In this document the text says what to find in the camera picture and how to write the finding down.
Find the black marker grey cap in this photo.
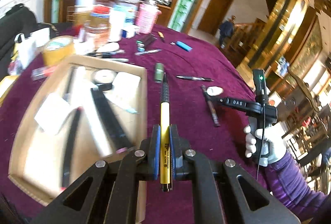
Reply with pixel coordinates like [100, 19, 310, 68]
[90, 88, 133, 153]

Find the cardboard tray box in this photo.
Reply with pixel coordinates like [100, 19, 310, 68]
[8, 55, 147, 223]

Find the yellow black utility knife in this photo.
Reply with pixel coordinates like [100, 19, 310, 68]
[160, 73, 172, 192]

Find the white pen teal tip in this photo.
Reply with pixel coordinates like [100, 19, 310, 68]
[103, 90, 137, 114]

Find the white marker tube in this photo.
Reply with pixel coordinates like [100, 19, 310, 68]
[70, 66, 113, 157]

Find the purple sleeve right forearm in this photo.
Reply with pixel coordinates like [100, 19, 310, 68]
[265, 152, 330, 223]

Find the white gloved right hand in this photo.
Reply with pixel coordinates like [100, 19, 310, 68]
[243, 123, 287, 167]

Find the maroon velvet tablecloth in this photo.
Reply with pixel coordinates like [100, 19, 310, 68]
[1, 25, 266, 217]

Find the person in dark jacket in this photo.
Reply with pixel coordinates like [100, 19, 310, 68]
[219, 15, 236, 46]

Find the blue lighter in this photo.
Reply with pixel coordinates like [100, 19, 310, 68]
[176, 41, 192, 52]

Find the white power adapter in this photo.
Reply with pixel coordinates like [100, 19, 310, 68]
[34, 93, 73, 135]

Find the wooden door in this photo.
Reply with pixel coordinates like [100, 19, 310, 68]
[198, 0, 233, 35]

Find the black tape roll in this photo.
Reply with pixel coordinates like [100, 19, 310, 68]
[92, 69, 117, 91]

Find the silver blue pen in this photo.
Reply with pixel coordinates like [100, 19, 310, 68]
[135, 49, 162, 56]

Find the clear case red item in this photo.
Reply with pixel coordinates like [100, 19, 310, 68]
[31, 66, 56, 81]

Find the pink knit covered bottle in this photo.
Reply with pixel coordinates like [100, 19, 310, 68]
[135, 3, 162, 34]

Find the yellow box lid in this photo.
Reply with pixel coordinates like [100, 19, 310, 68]
[0, 75, 19, 106]

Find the brown packing tape roll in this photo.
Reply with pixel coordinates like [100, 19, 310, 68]
[42, 35, 75, 66]

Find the white paper bag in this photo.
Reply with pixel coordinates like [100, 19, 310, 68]
[15, 27, 50, 69]

